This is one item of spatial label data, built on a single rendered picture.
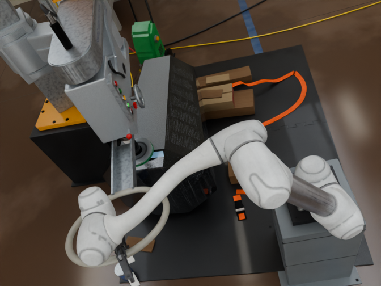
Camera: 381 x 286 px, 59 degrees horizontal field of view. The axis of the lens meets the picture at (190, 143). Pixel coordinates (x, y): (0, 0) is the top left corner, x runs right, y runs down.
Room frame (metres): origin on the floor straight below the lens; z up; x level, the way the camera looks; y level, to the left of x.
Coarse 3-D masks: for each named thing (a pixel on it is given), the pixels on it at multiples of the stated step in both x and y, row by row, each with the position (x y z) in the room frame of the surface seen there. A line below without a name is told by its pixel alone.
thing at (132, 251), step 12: (120, 192) 1.06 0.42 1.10; (132, 192) 1.03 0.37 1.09; (168, 204) 0.83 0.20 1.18; (72, 228) 0.91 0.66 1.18; (156, 228) 0.70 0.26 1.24; (72, 240) 0.84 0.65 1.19; (144, 240) 0.66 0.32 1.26; (72, 252) 0.76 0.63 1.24; (132, 252) 0.63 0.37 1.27; (84, 264) 0.66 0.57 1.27; (108, 264) 0.62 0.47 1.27
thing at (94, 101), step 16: (96, 80) 1.40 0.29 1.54; (80, 96) 1.41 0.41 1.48; (96, 96) 1.40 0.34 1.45; (112, 96) 1.39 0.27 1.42; (128, 96) 1.56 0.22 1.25; (80, 112) 1.42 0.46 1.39; (96, 112) 1.40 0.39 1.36; (112, 112) 1.39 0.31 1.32; (96, 128) 1.41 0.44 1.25; (112, 128) 1.40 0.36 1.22; (128, 128) 1.39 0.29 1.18
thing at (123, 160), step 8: (112, 144) 1.39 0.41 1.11; (128, 144) 1.39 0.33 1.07; (112, 152) 1.33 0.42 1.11; (120, 152) 1.35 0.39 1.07; (128, 152) 1.33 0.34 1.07; (112, 160) 1.27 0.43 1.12; (120, 160) 1.29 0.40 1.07; (128, 160) 1.27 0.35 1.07; (112, 168) 1.22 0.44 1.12; (120, 168) 1.24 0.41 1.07; (128, 168) 1.21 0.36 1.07; (112, 176) 1.16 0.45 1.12; (120, 176) 1.18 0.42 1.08; (128, 176) 1.16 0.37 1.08; (112, 184) 1.11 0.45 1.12; (120, 184) 1.13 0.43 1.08; (128, 184) 1.10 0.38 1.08; (136, 184) 1.08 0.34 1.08; (112, 192) 1.06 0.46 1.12
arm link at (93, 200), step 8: (88, 192) 0.74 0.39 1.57; (96, 192) 0.74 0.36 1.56; (104, 192) 0.75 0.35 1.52; (80, 200) 0.73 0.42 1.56; (88, 200) 0.71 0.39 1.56; (96, 200) 0.71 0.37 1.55; (104, 200) 0.72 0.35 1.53; (80, 208) 0.72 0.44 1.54; (88, 208) 0.70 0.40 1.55; (96, 208) 0.69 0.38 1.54; (104, 208) 0.69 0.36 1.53; (112, 208) 0.71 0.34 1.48
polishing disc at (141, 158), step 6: (138, 138) 1.59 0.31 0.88; (144, 138) 1.57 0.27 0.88; (138, 144) 1.54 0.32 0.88; (144, 144) 1.52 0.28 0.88; (150, 144) 1.50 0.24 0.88; (144, 150) 1.47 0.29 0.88; (150, 150) 1.45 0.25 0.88; (138, 156) 1.45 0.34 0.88; (144, 156) 1.43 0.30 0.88; (138, 162) 1.40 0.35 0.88
